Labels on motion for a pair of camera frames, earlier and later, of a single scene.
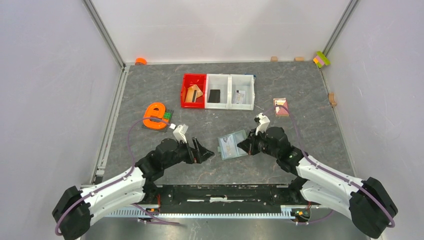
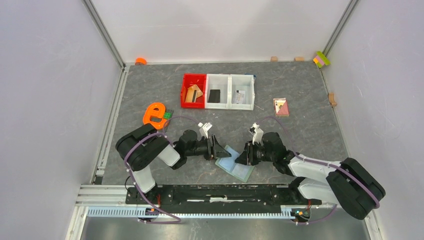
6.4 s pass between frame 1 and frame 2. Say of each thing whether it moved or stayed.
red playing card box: stayed
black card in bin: stayed
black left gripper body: moved
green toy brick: stayed
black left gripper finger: moved
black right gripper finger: moved
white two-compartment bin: stayed
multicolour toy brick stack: stayed
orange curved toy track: stayed
